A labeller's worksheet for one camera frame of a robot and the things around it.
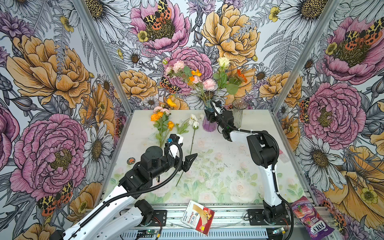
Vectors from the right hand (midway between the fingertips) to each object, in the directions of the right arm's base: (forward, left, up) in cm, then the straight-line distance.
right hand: (209, 110), depth 101 cm
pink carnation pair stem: (+4, +3, +16) cm, 17 cm away
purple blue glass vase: (-5, +1, -10) cm, 11 cm away
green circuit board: (-64, +33, -15) cm, 74 cm away
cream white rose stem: (+11, -7, +18) cm, 22 cm away
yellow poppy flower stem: (+5, +10, +20) cm, 23 cm away
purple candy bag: (-59, -42, -13) cm, 73 cm away
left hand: (-38, +13, +10) cm, 42 cm away
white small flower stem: (-1, +11, -9) cm, 15 cm away
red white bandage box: (-59, +9, -12) cm, 61 cm away
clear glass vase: (+2, -19, +1) cm, 19 cm away
